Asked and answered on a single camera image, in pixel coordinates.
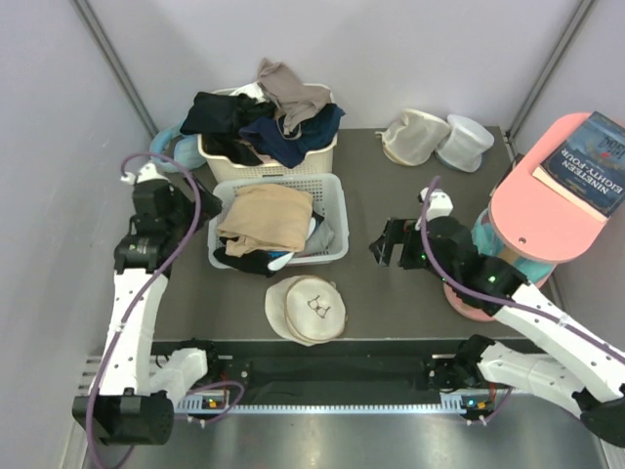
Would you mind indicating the beige folded garment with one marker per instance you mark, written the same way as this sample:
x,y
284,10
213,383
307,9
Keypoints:
x,y
267,217

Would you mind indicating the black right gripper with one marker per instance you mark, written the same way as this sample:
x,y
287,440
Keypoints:
x,y
403,232

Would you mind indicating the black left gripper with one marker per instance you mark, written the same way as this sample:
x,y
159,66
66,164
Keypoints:
x,y
210,205

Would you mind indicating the white perforated basket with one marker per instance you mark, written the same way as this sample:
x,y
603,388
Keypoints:
x,y
328,197

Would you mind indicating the beige mesh laundry bag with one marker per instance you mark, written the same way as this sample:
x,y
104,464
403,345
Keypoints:
x,y
412,138

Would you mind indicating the pink two-tier side table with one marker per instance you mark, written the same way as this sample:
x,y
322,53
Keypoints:
x,y
533,221

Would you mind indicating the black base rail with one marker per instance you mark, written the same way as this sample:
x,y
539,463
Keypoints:
x,y
344,372

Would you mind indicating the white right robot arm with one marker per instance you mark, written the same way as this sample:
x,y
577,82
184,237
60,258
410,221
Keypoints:
x,y
581,373

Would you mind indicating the white garment in basket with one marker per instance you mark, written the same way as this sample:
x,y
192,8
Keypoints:
x,y
251,90

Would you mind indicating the white mesh laundry bag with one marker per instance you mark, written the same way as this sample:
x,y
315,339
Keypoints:
x,y
307,310
462,149

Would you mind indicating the black garment in basket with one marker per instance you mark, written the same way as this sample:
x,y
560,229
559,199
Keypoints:
x,y
217,119

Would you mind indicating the blue paperback book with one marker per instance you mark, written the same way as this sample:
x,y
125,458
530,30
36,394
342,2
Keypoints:
x,y
587,168

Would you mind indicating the cream laundry basket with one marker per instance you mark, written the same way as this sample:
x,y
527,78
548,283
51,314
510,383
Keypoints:
x,y
315,162

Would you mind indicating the navy blue garment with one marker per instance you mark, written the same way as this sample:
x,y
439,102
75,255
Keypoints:
x,y
266,136

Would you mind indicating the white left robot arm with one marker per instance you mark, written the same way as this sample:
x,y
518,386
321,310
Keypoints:
x,y
127,403

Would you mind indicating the teal headphones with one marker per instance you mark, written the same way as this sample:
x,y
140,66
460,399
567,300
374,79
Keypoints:
x,y
489,243

